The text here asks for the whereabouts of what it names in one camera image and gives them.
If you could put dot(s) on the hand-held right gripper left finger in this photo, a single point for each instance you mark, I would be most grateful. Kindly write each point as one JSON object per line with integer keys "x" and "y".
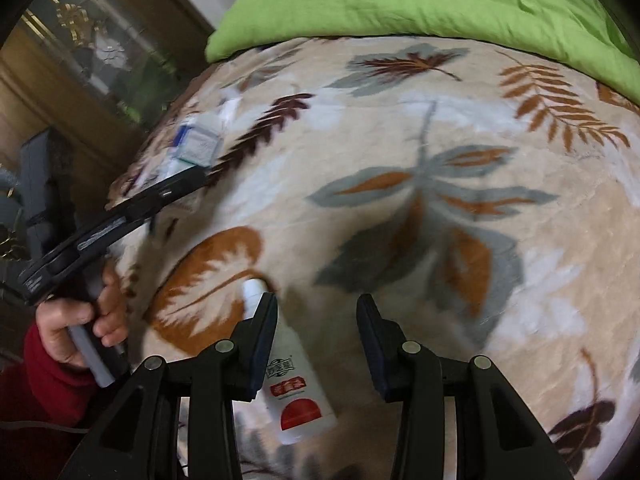
{"x": 260, "y": 355}

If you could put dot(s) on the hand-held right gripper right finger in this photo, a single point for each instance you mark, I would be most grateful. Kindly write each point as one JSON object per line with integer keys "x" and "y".
{"x": 372, "y": 355}

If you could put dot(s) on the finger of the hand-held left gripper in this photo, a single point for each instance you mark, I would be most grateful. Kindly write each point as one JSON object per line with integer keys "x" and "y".
{"x": 170, "y": 195}

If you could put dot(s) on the blue and white small box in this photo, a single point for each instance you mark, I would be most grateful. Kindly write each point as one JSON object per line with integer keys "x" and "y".
{"x": 200, "y": 145}

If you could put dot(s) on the white bottle with red label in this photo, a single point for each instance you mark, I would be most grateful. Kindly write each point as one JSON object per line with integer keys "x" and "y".
{"x": 300, "y": 400}

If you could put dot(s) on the person's left forearm red sleeve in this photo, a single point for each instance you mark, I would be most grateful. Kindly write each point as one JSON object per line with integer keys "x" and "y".
{"x": 50, "y": 390}

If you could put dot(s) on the person's left hand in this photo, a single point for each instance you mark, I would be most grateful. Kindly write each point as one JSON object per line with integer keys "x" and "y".
{"x": 57, "y": 330}

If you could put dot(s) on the leaf print blanket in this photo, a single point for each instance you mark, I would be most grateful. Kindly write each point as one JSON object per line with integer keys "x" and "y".
{"x": 400, "y": 260}

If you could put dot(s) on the wooden cabinet with glass door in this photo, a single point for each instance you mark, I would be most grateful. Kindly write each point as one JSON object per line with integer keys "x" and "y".
{"x": 60, "y": 90}

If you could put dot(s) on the green quilt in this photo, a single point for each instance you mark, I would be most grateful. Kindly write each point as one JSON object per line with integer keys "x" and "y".
{"x": 400, "y": 0}

